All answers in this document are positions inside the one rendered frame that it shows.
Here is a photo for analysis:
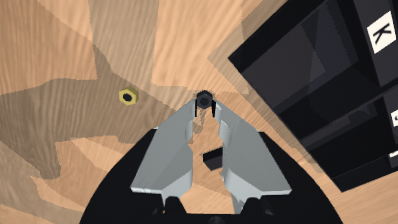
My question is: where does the dark grey hex nut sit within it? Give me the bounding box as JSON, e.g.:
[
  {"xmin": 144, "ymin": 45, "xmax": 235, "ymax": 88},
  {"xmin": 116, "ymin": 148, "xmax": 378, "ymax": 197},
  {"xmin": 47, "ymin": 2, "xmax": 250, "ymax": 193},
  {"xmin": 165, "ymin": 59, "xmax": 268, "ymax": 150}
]
[{"xmin": 196, "ymin": 90, "xmax": 213, "ymax": 109}]

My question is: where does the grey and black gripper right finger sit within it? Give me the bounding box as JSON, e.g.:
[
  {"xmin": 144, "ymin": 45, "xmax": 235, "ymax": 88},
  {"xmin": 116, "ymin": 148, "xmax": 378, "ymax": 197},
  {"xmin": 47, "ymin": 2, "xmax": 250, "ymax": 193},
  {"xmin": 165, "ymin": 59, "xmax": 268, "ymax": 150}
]
[{"xmin": 211, "ymin": 99, "xmax": 343, "ymax": 224}]

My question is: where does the black rack of bins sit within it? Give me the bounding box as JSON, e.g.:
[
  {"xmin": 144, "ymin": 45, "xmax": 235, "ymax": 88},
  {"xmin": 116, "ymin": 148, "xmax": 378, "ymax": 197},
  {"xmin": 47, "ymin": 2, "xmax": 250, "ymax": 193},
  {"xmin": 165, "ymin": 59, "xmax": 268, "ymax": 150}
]
[{"xmin": 228, "ymin": 0, "xmax": 398, "ymax": 193}]

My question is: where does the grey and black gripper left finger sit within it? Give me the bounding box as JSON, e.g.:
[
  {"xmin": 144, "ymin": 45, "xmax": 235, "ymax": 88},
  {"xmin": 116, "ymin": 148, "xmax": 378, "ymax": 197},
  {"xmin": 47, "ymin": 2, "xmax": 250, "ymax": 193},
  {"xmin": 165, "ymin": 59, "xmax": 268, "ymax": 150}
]
[{"xmin": 79, "ymin": 99, "xmax": 197, "ymax": 224}]

